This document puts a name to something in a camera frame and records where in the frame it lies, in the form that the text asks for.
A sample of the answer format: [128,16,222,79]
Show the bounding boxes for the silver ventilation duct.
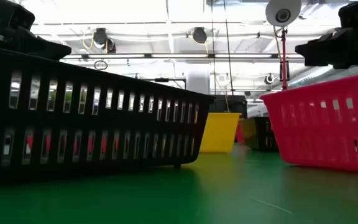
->
[290,67,358,88]

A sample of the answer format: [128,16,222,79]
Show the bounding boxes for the yellow plastic basket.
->
[199,112,242,153]

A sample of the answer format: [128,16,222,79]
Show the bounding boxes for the red desk lamp white shade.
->
[265,0,303,91]

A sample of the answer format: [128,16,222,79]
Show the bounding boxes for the black workstation frame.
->
[141,77,188,91]

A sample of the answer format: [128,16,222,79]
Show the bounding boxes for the long ceiling light strip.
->
[62,52,304,60]

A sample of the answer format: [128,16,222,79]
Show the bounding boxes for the white pillar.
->
[186,70,211,95]

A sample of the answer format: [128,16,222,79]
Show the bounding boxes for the green table mat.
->
[0,142,358,224]

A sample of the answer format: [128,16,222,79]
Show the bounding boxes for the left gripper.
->
[0,0,72,60]

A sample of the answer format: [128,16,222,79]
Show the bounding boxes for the black cabinet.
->
[208,95,248,119]

